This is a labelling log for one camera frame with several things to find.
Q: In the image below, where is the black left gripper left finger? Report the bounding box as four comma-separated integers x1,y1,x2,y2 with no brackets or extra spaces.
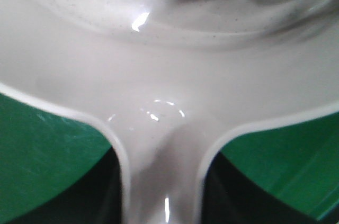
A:
1,148,122,223

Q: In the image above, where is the pink plastic dustpan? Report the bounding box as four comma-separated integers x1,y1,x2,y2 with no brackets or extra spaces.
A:
1,0,338,223

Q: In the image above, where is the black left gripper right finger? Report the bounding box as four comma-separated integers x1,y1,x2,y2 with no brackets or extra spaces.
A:
201,153,328,224

